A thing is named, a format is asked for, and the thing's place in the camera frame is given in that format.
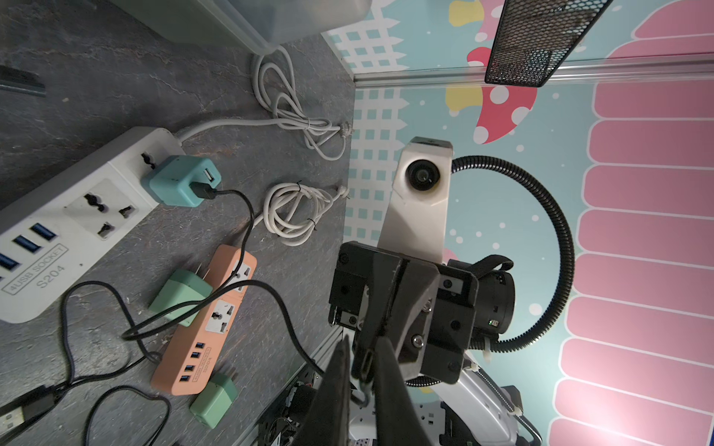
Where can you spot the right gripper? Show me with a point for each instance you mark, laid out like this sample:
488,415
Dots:
431,313

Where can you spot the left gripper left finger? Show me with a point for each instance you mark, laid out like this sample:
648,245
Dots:
327,422

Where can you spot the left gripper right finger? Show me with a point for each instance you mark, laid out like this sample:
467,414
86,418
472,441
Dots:
397,421

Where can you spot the black wire mesh basket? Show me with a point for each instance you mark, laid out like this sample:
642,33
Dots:
535,37

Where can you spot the green adapter front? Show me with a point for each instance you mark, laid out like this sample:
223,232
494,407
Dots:
214,401

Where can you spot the teal USB charger adapter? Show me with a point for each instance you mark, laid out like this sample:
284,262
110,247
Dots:
170,183

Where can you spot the green adapter beside orange strip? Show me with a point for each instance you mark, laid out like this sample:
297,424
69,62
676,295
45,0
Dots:
182,286

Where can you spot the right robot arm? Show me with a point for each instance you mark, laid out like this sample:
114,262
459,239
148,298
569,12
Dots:
476,410

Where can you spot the yellow black screwdriver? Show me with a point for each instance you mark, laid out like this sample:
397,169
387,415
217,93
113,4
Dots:
18,81

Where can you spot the orange power strip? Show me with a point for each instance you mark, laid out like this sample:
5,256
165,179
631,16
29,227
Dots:
194,350

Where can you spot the white power strip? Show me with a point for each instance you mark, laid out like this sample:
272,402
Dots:
53,235

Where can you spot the green translucent storage box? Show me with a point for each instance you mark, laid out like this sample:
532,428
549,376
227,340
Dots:
258,26

